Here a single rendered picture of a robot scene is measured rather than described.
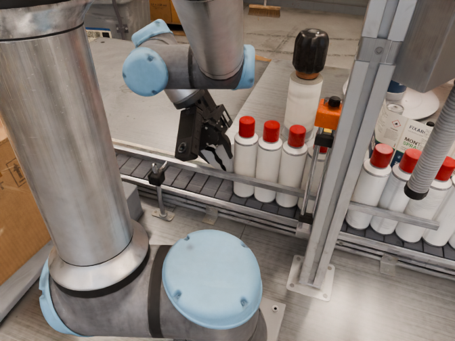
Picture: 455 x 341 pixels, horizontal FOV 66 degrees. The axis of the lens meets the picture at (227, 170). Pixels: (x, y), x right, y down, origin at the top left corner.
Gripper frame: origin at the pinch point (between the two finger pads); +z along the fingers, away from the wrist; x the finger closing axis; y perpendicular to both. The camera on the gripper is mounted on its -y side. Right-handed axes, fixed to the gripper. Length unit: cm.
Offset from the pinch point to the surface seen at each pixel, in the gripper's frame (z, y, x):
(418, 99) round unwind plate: 26, 60, -37
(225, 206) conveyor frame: 5.7, -5.0, 2.1
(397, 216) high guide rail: 15.7, -3.8, -32.8
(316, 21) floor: 68, 403, 69
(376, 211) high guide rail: 13.9, -3.8, -29.5
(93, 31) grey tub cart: -46, 150, 155
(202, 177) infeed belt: 1.0, 1.8, 9.1
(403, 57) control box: -20.0, -15.8, -41.7
